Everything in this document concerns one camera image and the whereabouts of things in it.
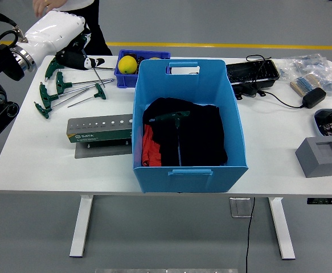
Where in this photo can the brown item in bin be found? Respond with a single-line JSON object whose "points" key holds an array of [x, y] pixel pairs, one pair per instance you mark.
{"points": [[138, 59]]}

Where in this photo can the black table control panel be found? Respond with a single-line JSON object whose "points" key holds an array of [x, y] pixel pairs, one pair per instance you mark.
{"points": [[325, 201]]}

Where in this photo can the yellow ball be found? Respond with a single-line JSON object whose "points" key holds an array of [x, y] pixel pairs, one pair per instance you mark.
{"points": [[127, 65]]}

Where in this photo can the red cloth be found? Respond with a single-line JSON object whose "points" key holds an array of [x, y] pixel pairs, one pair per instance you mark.
{"points": [[150, 148]]}

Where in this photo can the clear plastic bags of parts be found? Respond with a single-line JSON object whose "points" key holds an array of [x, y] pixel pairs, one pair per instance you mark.
{"points": [[311, 64]]}

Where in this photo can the dark blue plastic bin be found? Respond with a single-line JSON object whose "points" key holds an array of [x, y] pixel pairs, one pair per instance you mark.
{"points": [[123, 82]]}

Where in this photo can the black cloth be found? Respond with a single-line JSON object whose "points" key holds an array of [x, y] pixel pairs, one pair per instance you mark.
{"points": [[202, 136]]}

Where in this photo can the black power adapter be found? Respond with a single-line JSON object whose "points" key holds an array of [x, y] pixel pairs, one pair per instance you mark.
{"points": [[313, 97]]}

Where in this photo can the black flat tray case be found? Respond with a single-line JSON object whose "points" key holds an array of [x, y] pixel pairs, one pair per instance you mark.
{"points": [[251, 71]]}

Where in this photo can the metal floor outlet plate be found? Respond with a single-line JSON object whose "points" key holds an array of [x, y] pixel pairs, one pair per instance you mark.
{"points": [[239, 207]]}

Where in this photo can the white table leg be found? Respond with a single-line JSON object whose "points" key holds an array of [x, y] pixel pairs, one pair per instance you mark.
{"points": [[81, 227], [282, 227]]}

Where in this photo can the grey foam block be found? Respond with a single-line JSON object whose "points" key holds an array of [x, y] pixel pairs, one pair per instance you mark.
{"points": [[313, 162]]}

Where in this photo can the light blue plastic box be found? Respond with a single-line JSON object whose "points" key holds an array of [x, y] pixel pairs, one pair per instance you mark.
{"points": [[188, 182]]}

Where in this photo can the black bracket device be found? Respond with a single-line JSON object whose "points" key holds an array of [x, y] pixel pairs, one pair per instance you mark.
{"points": [[246, 90]]}

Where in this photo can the light blue tray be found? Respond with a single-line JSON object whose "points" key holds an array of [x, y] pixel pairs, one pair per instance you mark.
{"points": [[317, 125]]}

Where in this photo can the green metal wrench holder stand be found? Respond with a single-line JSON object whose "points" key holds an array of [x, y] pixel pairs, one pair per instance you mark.
{"points": [[97, 136]]}

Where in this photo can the small orange item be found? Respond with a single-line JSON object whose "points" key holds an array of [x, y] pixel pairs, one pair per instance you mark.
{"points": [[153, 58]]}

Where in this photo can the person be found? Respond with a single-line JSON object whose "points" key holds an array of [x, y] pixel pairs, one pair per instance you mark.
{"points": [[97, 28]]}

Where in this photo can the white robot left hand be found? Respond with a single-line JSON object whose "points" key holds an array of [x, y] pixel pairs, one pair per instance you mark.
{"points": [[51, 31]]}

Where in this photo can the person's left hand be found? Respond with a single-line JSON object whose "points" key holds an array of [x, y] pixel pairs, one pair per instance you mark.
{"points": [[47, 4]]}

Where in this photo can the resistor strip bundle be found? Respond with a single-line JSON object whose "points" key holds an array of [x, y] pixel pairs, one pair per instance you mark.
{"points": [[305, 84]]}

